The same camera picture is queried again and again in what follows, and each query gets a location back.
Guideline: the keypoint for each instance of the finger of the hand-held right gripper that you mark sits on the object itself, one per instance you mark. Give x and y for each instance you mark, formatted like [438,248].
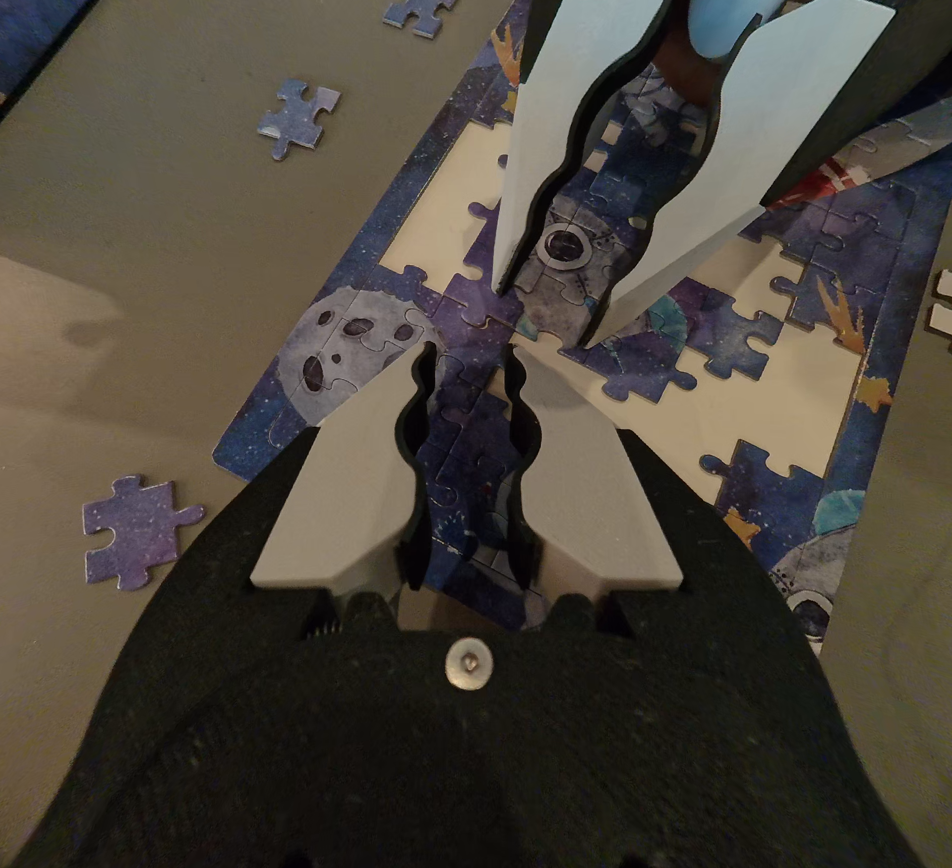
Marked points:
[580,65]
[766,117]

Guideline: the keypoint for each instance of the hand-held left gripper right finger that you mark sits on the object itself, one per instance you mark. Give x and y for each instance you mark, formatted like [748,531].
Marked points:
[602,518]

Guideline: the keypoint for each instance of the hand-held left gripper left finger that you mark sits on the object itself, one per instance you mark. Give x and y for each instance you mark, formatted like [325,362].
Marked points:
[335,511]

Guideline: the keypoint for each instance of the space jigsaw puzzle board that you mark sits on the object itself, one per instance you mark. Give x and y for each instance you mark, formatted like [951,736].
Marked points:
[669,362]

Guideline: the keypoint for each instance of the purple jigsaw puzzle piece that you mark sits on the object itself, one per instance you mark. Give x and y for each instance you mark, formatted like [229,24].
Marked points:
[137,533]

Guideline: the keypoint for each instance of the person's right hand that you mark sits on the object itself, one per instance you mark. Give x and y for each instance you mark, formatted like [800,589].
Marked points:
[680,69]

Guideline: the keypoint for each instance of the blue jigsaw puzzle piece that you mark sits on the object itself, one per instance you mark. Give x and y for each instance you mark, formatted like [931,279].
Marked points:
[420,2]
[297,117]

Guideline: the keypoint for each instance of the white face-down puzzle piece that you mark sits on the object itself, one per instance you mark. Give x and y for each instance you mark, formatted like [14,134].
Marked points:
[943,321]

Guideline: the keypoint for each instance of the illustrated puzzle box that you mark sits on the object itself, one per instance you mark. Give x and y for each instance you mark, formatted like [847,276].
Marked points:
[44,5]

